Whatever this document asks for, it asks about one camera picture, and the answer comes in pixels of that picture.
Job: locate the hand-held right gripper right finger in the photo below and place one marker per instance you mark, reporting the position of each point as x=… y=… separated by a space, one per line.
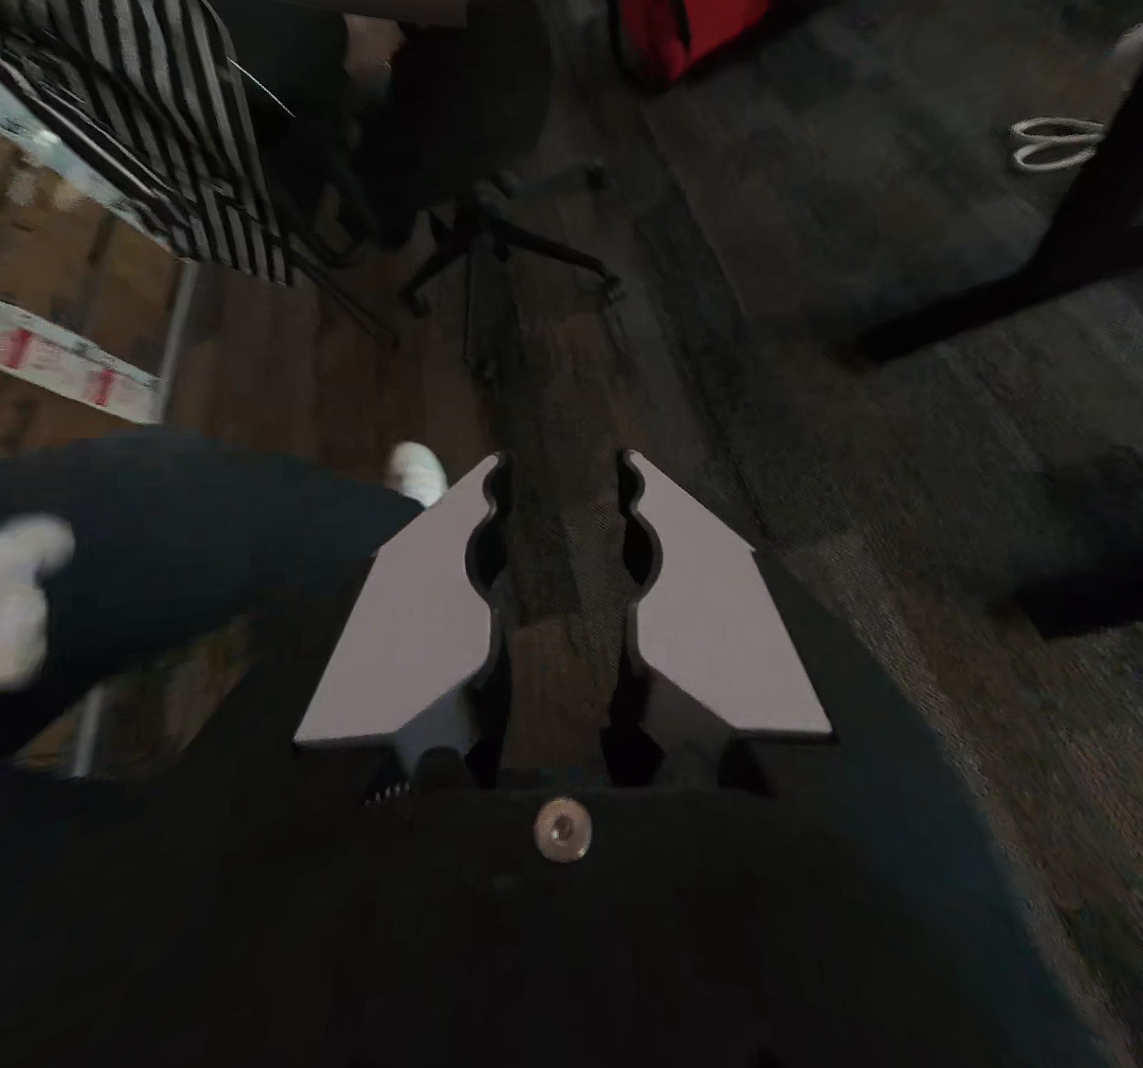
x=713 y=630

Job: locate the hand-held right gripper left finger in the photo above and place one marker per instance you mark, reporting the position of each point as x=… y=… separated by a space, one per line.
x=402 y=639

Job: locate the person's white shoe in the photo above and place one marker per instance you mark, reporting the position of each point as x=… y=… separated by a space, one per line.
x=418 y=469

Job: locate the stack of cardboard boxes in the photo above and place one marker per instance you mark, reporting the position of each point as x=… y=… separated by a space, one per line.
x=61 y=282

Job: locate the black table leg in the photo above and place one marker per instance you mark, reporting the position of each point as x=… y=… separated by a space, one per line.
x=1054 y=264

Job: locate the black office chair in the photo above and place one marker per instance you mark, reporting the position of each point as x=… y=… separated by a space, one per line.
x=464 y=104

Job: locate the black white striped cloth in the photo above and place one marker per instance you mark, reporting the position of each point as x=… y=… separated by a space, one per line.
x=169 y=104

